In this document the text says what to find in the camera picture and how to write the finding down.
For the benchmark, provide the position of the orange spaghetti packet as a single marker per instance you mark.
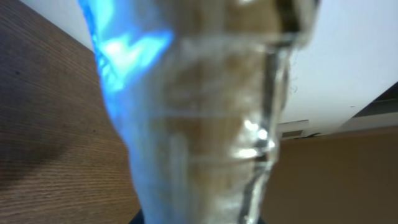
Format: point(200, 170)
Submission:
point(195, 89)

